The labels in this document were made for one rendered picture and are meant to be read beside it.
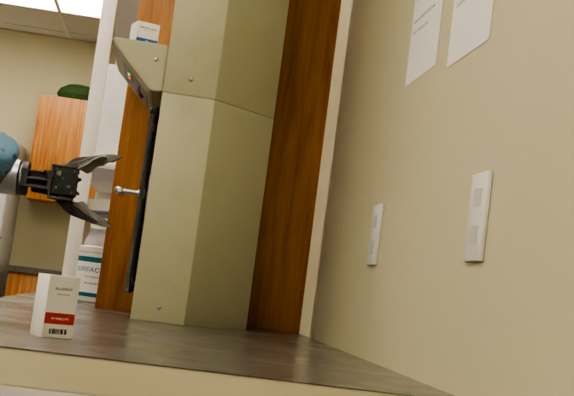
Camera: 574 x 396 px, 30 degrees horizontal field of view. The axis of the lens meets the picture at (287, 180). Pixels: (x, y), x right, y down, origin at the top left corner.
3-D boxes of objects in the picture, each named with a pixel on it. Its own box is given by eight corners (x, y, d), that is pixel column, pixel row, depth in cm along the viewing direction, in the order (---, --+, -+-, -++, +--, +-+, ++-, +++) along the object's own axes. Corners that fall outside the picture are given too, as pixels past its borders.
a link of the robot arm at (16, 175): (0, 194, 228) (6, 156, 229) (22, 197, 228) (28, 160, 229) (-4, 191, 220) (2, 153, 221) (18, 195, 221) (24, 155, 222)
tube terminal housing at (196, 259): (238, 326, 251) (281, 8, 259) (251, 334, 219) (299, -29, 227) (132, 312, 249) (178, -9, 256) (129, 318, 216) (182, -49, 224)
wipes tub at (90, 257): (120, 305, 296) (128, 251, 298) (120, 306, 283) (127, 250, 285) (73, 299, 295) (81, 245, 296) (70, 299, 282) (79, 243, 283)
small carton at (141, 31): (149, 55, 236) (153, 29, 237) (156, 52, 232) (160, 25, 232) (127, 50, 234) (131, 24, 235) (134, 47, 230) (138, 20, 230)
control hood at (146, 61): (161, 114, 253) (166, 73, 254) (162, 91, 221) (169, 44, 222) (112, 107, 252) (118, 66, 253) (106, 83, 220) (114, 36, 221)
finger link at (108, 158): (120, 155, 225) (81, 176, 223) (121, 158, 231) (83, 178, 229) (114, 142, 225) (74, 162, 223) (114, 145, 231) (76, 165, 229)
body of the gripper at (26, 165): (75, 202, 221) (15, 194, 220) (78, 205, 229) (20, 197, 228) (80, 165, 222) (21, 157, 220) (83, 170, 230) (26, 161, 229)
